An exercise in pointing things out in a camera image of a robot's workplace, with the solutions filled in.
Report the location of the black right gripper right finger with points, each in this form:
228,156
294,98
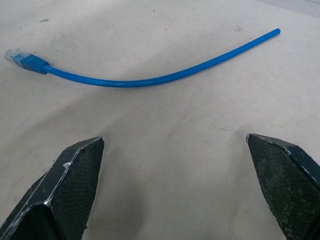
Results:
285,185

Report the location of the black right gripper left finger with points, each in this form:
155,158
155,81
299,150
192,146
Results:
67,190

